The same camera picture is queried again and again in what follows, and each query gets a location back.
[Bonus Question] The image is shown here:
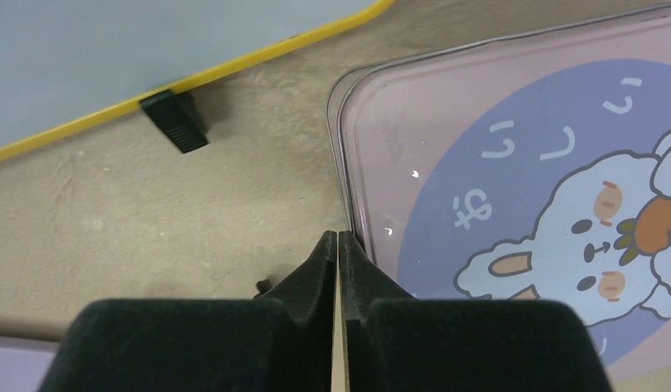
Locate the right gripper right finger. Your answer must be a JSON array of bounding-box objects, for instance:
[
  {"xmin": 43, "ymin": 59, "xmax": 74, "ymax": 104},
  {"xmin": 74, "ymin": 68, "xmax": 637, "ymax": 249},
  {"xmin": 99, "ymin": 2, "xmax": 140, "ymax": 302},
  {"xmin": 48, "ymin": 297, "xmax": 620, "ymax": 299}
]
[{"xmin": 338, "ymin": 231, "xmax": 611, "ymax": 391}]

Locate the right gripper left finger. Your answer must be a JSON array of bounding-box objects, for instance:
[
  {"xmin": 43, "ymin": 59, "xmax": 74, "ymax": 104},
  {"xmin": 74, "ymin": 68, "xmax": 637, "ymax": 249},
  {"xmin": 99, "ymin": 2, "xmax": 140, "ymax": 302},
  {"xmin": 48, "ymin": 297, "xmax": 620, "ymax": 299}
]
[{"xmin": 40, "ymin": 231, "xmax": 337, "ymax": 391}]

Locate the lilac plastic tray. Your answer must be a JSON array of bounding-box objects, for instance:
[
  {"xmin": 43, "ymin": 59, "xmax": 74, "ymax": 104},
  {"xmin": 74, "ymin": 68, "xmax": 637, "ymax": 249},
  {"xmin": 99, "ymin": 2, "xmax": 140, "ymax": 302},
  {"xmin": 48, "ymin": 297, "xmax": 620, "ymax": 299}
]
[{"xmin": 0, "ymin": 336, "xmax": 59, "ymax": 392}]

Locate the yellow framed whiteboard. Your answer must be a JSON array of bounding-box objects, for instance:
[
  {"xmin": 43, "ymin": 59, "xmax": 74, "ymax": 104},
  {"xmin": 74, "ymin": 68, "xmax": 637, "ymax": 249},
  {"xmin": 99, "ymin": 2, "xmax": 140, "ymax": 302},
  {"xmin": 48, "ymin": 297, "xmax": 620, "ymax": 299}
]
[{"xmin": 0, "ymin": 1, "xmax": 389, "ymax": 161}]

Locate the silver metal box lid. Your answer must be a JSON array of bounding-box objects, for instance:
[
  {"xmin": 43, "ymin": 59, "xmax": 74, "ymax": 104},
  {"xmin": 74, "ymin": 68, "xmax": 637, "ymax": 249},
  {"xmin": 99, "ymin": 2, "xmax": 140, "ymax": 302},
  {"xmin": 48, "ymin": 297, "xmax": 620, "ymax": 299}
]
[{"xmin": 341, "ymin": 8, "xmax": 671, "ymax": 382}]

